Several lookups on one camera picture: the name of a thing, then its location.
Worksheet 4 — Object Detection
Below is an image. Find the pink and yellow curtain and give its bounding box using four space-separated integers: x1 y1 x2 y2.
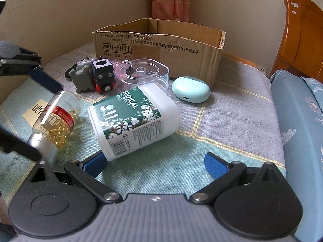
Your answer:
151 0 191 23

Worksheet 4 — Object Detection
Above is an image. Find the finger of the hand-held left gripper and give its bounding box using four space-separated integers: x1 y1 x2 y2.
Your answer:
15 47 63 95
0 125 42 162

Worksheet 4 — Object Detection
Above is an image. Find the checked printed blanket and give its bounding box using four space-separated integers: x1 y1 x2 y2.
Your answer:
0 42 287 242

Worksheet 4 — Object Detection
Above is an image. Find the mint green earbud case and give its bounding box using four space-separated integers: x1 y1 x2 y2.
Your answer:
172 76 211 104

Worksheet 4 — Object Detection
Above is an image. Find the white cotton swab jar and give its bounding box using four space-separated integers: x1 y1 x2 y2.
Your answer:
87 84 181 162

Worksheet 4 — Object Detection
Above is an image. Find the brown cardboard box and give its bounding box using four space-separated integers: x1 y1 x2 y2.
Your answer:
92 18 227 89

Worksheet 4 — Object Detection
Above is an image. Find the black flat disc piece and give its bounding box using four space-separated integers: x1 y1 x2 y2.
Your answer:
64 67 77 80

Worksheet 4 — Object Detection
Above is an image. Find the wooden bed side rail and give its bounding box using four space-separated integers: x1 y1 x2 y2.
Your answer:
222 53 258 68

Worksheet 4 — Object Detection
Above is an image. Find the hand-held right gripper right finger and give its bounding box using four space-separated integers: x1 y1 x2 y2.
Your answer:
189 153 286 204

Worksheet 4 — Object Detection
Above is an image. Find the wooden headboard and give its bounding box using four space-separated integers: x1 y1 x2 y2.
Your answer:
269 0 323 85

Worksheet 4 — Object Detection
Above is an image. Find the blue floral pillow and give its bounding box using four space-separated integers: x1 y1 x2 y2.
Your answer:
301 76 323 121
270 69 323 242

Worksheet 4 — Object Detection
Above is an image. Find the black cube robot toy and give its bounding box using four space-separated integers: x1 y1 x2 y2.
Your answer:
91 58 117 95

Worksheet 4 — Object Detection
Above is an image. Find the clear capsule bottle red label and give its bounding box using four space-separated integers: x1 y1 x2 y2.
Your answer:
26 90 83 165

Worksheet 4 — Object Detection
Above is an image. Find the clear plastic container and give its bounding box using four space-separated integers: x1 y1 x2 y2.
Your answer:
113 58 170 91

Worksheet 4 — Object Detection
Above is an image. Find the grey elephant toy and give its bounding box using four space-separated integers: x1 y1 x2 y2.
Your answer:
69 57 95 93

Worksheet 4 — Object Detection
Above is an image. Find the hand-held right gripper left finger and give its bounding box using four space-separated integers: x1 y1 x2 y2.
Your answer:
30 151 123 205

